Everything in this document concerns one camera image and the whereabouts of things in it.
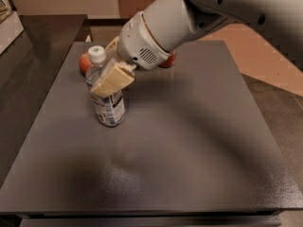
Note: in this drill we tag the red Coca-Cola can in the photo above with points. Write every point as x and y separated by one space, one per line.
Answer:
170 61

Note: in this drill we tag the white box on side table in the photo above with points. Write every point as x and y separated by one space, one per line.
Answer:
10 29

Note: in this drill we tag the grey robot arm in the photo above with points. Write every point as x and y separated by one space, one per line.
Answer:
175 22

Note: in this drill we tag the clear blue-label plastic bottle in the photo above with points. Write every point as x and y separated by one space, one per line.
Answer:
110 110

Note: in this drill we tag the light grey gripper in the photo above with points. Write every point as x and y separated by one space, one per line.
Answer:
136 44

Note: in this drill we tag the red apple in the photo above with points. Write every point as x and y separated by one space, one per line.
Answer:
84 63

